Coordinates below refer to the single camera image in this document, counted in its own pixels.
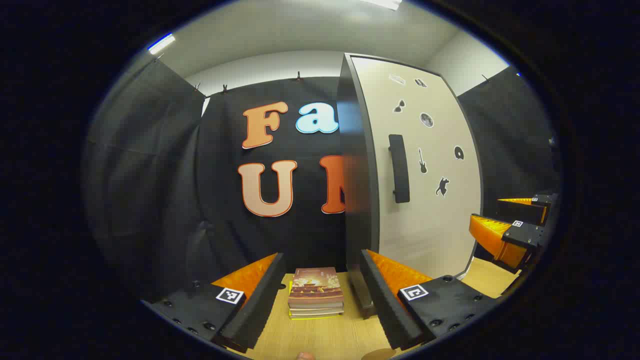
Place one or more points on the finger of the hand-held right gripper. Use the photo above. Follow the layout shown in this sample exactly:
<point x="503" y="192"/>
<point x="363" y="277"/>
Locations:
<point x="525" y="235"/>
<point x="522" y="212"/>

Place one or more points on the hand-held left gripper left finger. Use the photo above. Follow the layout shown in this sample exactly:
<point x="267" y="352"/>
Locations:
<point x="260" y="295"/>

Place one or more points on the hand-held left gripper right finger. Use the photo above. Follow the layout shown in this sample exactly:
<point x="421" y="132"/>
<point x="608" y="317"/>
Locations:
<point x="385" y="300"/>

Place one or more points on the round cork coaster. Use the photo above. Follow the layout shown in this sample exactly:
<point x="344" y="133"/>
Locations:
<point x="377" y="355"/>

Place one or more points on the white cabinet door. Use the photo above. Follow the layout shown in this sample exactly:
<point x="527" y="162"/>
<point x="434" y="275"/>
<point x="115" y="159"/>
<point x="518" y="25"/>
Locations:
<point x="440" y="230"/>

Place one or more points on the grey cabinet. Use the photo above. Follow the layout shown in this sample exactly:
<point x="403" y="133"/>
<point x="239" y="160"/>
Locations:
<point x="356" y="190"/>

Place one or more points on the book with brown picture cover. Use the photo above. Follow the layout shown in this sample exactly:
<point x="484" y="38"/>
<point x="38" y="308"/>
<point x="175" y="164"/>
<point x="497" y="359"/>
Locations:
<point x="315" y="285"/>

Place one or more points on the plain white-edged book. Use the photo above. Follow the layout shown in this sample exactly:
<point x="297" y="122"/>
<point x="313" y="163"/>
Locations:
<point x="315" y="309"/>

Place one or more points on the book with yellow cover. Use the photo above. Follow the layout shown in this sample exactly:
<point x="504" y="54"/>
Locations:
<point x="315" y="315"/>

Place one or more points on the black backdrop cloth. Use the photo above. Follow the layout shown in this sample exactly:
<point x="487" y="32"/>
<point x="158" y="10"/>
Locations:
<point x="150" y="175"/>

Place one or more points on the ceiling light strip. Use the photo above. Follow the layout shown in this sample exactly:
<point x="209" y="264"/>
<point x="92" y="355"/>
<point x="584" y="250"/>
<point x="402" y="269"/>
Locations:
<point x="382" y="3"/>
<point x="161" y="44"/>

